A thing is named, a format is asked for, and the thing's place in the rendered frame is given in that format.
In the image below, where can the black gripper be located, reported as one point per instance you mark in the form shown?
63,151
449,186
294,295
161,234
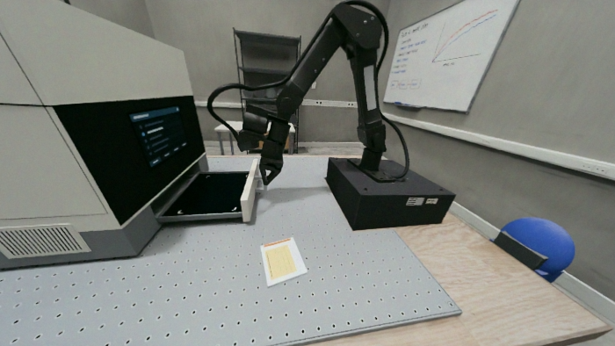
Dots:
273,165

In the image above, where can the grey lab imager with drawer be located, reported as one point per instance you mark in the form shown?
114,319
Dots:
98,133

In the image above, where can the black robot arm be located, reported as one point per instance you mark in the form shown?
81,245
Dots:
359,31

